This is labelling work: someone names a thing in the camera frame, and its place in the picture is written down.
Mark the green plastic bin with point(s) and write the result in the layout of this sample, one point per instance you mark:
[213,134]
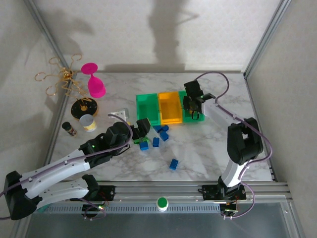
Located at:
[185,119]
[146,109]

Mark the tin can with yellow label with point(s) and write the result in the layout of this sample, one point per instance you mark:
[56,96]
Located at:
[86,120]

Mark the small controller board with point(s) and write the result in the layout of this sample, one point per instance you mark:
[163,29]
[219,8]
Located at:
[229,210]
[101,206]

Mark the aluminium mounting rail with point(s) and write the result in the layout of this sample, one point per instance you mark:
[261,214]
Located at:
[158,188]

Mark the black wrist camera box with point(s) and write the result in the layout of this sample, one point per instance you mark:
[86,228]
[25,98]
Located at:
[193,89]

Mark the small dark spice bottle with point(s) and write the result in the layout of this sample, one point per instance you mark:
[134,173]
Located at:
[70,129]

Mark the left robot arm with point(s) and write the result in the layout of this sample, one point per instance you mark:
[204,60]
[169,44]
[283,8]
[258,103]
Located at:
[49,168]

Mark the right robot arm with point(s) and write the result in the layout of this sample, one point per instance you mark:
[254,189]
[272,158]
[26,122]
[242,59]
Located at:
[245,143]

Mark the light green lego brick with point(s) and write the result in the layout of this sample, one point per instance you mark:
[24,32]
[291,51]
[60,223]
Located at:
[137,142]

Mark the yellow plastic bin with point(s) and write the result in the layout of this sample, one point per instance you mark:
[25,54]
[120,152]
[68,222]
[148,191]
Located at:
[169,106]

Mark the aluminium side rail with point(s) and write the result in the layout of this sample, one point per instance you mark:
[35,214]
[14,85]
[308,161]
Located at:
[252,99]
[51,148]

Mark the green push button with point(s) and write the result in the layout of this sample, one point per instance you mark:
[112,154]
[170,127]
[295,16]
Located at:
[162,202]

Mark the aluminium frame post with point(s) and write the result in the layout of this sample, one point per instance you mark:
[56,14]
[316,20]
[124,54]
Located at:
[47,32]
[266,37]

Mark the pink plastic wine glass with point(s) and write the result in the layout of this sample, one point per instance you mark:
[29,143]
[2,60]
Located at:
[95,86]

